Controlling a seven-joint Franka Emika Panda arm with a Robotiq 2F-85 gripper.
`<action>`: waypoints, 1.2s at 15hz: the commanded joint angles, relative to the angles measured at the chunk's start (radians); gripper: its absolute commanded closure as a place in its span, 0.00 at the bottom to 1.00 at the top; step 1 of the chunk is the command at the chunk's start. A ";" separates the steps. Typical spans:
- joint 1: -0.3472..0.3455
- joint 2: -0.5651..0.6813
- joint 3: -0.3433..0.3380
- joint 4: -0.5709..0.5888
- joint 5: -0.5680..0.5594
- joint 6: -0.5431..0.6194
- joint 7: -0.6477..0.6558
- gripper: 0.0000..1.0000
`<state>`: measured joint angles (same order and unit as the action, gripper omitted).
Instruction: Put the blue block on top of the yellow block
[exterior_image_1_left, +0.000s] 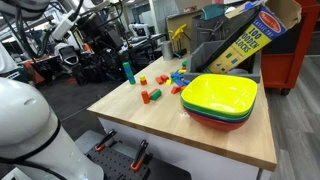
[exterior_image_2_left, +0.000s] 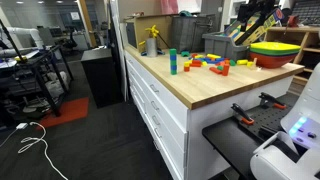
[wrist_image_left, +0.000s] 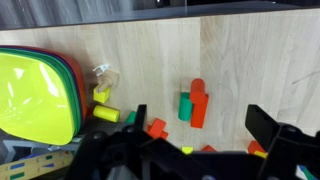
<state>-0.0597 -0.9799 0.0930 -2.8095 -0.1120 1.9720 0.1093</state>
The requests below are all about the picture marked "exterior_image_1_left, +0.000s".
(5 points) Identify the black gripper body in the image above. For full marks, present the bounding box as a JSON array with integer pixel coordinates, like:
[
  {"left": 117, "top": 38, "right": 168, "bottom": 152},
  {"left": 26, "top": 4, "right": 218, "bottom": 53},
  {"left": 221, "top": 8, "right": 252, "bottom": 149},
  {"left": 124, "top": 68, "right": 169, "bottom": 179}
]
[{"left": 78, "top": 13, "right": 124, "bottom": 51}]

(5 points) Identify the long red block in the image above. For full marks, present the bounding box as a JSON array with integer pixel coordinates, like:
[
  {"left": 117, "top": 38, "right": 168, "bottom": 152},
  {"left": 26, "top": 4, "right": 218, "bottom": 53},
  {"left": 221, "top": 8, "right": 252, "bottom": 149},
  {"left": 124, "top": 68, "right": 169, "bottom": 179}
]
[{"left": 147, "top": 87, "right": 160, "bottom": 97}]

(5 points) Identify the tall red cylinder block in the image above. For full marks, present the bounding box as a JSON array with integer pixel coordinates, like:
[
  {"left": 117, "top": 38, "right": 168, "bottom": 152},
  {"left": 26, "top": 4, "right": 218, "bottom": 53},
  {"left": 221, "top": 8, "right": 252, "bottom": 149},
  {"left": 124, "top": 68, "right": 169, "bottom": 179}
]
[{"left": 140, "top": 90, "right": 151, "bottom": 105}]

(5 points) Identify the green rectangular block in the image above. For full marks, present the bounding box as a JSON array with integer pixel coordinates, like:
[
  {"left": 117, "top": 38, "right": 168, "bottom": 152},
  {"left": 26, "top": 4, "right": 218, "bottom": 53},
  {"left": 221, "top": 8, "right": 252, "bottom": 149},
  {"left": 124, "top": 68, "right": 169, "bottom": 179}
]
[{"left": 149, "top": 89, "right": 163, "bottom": 102}]

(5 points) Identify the red wooden block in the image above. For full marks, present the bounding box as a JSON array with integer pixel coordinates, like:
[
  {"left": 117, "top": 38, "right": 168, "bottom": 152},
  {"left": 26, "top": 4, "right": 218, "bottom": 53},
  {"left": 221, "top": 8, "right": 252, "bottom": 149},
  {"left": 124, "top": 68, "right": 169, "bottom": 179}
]
[{"left": 170, "top": 85, "right": 183, "bottom": 95}]

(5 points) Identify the gray mesh office chair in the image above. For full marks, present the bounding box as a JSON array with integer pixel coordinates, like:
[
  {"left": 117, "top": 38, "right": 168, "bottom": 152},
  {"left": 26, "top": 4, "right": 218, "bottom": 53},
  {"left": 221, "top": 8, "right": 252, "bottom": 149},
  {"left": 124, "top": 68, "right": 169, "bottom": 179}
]
[{"left": 54, "top": 42, "right": 88, "bottom": 86}]

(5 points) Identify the metal cup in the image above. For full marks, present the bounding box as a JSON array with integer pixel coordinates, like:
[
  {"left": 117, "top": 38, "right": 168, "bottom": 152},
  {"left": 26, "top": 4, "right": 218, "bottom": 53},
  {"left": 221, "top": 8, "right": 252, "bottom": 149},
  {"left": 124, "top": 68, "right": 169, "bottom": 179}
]
[{"left": 160, "top": 40, "right": 175, "bottom": 62}]

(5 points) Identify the brown cardboard box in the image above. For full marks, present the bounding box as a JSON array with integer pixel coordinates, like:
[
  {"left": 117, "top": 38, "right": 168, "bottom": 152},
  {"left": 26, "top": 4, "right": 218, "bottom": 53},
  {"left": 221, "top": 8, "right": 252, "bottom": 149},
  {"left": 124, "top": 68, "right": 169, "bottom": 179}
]
[{"left": 165, "top": 10, "right": 201, "bottom": 54}]

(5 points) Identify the yellow hand tool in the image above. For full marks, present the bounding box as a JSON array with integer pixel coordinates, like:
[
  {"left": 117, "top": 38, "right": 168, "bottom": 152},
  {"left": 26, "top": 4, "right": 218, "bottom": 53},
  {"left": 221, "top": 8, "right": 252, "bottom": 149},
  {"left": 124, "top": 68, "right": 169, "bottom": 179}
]
[{"left": 168, "top": 23, "right": 188, "bottom": 43}]

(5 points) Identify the gray plastic bin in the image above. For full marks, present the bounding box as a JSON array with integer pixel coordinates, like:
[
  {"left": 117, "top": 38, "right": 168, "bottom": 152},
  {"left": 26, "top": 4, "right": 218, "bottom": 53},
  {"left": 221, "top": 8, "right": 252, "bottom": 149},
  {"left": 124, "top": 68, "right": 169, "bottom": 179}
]
[{"left": 183, "top": 39, "right": 262, "bottom": 84}]

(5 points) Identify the dark gray fabric basket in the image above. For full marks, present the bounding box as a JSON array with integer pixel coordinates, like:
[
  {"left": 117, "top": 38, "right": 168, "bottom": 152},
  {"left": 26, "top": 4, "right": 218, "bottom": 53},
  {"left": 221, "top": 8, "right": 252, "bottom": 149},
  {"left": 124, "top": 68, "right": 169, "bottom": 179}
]
[{"left": 190, "top": 9, "right": 236, "bottom": 54}]

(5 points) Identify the black orange clamp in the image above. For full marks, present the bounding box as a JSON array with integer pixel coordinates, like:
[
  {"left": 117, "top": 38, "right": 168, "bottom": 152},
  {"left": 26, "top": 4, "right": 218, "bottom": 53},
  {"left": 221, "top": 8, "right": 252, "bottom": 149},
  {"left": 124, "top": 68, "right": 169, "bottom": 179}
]
[
  {"left": 129, "top": 139, "right": 150, "bottom": 173},
  {"left": 94, "top": 129, "right": 118, "bottom": 153}
]

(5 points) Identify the teal cloth item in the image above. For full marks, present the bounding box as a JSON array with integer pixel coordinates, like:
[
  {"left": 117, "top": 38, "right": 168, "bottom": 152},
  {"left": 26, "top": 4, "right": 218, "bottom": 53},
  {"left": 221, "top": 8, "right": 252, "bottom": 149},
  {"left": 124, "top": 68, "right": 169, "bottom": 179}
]
[{"left": 200, "top": 3, "right": 226, "bottom": 21}]

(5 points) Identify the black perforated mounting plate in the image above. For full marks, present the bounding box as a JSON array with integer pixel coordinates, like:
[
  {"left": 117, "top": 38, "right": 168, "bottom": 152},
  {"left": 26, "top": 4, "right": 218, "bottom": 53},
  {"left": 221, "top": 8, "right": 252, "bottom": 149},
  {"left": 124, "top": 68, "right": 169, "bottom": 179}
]
[{"left": 85, "top": 139, "right": 152, "bottom": 180}]

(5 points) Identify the yellow plastic bowl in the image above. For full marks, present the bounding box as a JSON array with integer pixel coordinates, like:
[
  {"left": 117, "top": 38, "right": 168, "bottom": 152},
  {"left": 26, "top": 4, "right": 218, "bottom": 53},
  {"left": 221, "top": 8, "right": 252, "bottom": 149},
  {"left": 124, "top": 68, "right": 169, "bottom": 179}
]
[{"left": 180, "top": 73, "right": 259, "bottom": 116}]

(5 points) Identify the wooden blocks cardboard box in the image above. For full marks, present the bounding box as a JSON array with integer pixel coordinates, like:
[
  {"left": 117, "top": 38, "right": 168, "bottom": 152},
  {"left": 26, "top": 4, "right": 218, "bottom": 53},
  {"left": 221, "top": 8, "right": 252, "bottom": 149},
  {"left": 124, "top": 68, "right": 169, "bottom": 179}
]
[{"left": 199, "top": 0, "right": 303, "bottom": 75}]

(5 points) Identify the green plastic bowl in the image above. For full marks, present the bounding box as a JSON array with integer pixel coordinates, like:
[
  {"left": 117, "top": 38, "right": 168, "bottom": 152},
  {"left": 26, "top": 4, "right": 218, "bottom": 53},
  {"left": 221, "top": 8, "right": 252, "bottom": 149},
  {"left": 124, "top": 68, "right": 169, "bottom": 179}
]
[{"left": 180, "top": 98, "right": 257, "bottom": 122}]

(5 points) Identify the red plastic bowl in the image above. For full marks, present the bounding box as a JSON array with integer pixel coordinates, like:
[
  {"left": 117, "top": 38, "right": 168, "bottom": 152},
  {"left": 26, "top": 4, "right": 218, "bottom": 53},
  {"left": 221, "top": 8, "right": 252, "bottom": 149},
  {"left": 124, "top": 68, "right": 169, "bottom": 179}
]
[{"left": 184, "top": 108, "right": 253, "bottom": 133}]

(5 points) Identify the blue plastic bowl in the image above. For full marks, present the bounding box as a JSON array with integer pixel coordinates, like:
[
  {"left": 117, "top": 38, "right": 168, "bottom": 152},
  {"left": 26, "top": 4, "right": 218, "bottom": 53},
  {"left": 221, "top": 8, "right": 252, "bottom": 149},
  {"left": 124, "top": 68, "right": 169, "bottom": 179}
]
[{"left": 182, "top": 104, "right": 254, "bottom": 125}]

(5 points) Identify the robot mounting stand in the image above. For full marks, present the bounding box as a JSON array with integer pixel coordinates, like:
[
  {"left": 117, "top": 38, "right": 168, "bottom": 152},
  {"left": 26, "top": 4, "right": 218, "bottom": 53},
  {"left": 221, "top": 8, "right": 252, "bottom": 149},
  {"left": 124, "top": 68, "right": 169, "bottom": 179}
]
[{"left": 73, "top": 129, "right": 193, "bottom": 180}]

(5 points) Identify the red tool cabinet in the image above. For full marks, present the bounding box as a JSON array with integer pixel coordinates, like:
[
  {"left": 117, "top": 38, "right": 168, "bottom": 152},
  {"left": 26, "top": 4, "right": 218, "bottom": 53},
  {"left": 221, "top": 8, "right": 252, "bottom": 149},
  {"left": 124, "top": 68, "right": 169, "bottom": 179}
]
[{"left": 260, "top": 0, "right": 320, "bottom": 97}]

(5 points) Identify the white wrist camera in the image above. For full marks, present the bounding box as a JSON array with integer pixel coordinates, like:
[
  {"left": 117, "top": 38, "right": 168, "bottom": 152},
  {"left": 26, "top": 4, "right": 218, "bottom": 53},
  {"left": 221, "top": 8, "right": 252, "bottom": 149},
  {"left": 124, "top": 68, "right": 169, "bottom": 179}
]
[{"left": 50, "top": 9, "right": 80, "bottom": 42}]

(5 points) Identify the blue-handled tool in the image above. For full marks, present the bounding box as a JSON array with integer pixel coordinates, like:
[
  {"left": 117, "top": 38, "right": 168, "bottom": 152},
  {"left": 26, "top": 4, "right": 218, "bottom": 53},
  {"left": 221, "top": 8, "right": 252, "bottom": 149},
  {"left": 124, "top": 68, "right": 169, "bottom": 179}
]
[{"left": 173, "top": 48, "right": 188, "bottom": 60}]

